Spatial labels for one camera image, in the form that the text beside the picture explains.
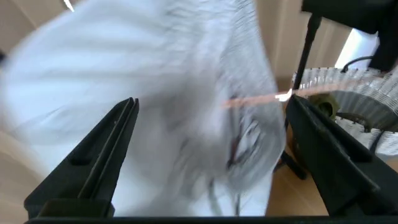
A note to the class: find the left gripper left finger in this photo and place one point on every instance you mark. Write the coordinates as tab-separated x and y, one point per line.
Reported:
87	168

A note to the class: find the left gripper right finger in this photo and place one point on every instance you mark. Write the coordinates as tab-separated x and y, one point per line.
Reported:
342	168

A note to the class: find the green long-sleeved shirt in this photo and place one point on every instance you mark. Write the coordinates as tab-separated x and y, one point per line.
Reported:
321	104

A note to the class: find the pale grey shorts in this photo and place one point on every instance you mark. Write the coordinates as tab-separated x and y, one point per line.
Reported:
140	62

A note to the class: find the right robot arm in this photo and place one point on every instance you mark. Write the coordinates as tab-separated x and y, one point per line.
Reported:
342	12

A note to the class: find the white laundry basket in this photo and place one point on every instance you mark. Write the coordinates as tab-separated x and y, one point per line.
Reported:
357	81

